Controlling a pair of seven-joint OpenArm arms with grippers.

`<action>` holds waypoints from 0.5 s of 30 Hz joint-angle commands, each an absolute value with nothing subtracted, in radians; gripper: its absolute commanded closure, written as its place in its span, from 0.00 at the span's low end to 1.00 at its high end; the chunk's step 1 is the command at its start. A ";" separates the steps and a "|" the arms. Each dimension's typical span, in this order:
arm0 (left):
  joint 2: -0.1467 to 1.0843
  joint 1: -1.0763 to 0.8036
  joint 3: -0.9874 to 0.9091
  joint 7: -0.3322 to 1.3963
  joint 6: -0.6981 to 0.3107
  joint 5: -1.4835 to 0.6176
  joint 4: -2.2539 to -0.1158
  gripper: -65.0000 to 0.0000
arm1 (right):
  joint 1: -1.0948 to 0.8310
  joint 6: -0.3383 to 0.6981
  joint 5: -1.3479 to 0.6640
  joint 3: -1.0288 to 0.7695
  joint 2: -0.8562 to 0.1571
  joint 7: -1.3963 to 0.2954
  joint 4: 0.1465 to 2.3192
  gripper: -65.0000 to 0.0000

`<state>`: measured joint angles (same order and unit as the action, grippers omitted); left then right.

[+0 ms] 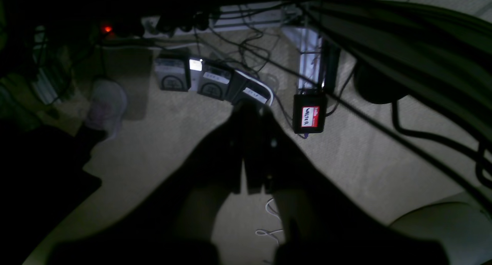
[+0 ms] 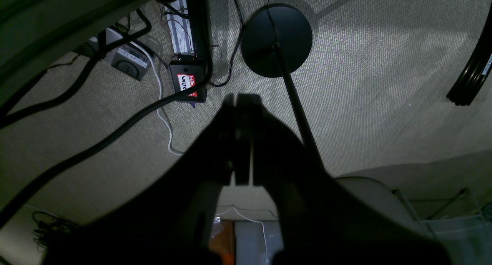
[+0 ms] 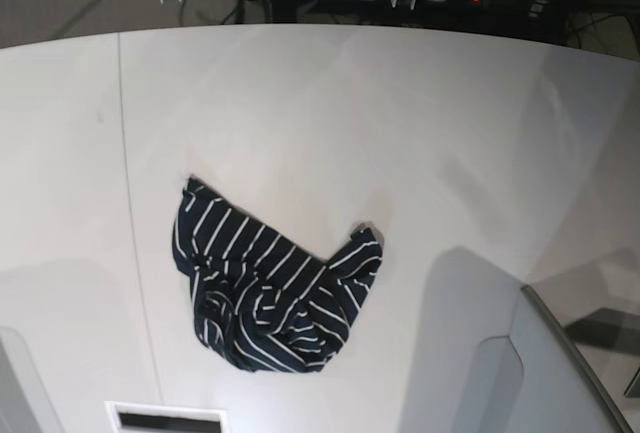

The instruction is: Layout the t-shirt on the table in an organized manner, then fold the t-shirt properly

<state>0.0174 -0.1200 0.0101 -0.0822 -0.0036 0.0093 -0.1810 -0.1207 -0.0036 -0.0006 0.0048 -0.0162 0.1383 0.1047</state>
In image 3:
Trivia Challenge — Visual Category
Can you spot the navy white striped t-shirt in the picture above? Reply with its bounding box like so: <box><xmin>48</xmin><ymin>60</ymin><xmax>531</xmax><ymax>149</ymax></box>
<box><xmin>172</xmin><ymin>177</ymin><xmax>383</xmax><ymax>373</ymax></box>

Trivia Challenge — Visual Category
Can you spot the grey monitor edge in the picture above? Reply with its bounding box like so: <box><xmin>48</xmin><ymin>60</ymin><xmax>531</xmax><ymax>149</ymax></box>
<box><xmin>521</xmin><ymin>286</ymin><xmax>632</xmax><ymax>432</ymax></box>

